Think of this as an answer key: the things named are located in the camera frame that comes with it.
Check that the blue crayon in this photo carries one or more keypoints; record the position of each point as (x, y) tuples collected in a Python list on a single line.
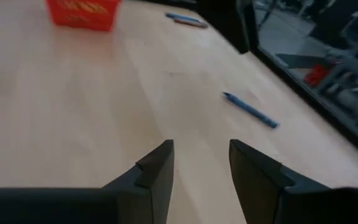
[(250, 109), (180, 16)]

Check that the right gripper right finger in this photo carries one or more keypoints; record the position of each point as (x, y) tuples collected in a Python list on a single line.
[(256, 186)]

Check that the red plastic basket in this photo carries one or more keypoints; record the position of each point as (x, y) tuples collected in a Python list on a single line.
[(82, 21)]

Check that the red floor object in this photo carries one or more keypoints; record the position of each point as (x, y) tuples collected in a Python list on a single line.
[(317, 76)]

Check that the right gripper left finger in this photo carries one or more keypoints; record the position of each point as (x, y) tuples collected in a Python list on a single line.
[(154, 186)]

